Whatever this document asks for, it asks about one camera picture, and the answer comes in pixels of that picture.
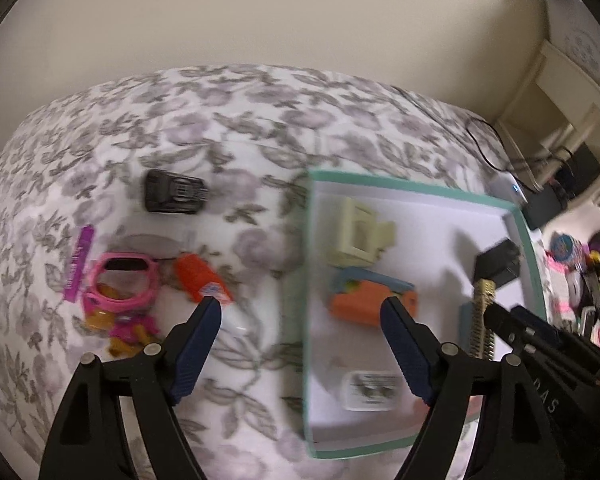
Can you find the black power adapter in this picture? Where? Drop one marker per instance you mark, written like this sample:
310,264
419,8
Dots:
545,207

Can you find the black charger plug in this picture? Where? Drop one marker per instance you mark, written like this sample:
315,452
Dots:
497,265

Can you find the white charger plug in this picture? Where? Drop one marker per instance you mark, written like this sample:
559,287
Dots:
370,390

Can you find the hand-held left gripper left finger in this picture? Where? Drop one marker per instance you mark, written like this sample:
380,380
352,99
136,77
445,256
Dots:
195,350

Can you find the grey floral blanket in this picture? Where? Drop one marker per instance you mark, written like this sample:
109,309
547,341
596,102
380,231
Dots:
130,125

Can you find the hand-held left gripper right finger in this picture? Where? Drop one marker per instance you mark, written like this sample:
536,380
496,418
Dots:
410,355

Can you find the teal cardboard box tray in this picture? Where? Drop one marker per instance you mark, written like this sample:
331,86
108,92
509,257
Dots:
430,240

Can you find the pink toy watch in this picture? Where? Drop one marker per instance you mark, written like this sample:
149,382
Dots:
122,261

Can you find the black gold patterned lighter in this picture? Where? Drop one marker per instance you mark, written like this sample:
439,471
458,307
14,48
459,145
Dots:
482,300

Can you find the cream plastic clip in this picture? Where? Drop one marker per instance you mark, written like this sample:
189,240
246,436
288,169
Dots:
350,255

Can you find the white power strip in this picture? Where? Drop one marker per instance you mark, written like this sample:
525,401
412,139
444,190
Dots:
505,187

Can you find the orange and blue toy knife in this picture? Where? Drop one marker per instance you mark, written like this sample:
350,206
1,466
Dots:
355,305

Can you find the pink puppy toy figure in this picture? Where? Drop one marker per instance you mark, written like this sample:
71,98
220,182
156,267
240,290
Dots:
125,332

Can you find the black toy car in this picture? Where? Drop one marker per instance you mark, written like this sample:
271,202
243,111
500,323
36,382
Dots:
175,192

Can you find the orange glue stick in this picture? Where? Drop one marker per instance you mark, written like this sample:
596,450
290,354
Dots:
197,277

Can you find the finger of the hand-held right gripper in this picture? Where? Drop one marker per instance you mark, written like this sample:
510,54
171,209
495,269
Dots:
505,325
535,322

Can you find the purple strip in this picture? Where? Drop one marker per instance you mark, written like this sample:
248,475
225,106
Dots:
77,265

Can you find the cream shelf unit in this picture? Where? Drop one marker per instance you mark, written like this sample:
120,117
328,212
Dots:
555,95

